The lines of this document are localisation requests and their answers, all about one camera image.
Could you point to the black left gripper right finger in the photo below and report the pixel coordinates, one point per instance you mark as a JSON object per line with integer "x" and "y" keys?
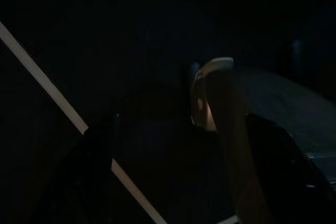
{"x": 283, "y": 176}

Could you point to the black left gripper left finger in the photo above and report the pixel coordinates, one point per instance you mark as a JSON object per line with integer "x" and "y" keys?
{"x": 86, "y": 176}

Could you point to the light wooden table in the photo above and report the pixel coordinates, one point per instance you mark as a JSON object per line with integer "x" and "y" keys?
{"x": 231, "y": 142}

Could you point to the long white floor strip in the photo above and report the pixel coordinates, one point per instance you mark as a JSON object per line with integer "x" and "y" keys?
{"x": 39, "y": 74}

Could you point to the pale curved object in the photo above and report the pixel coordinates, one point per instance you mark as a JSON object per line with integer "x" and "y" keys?
{"x": 199, "y": 98}

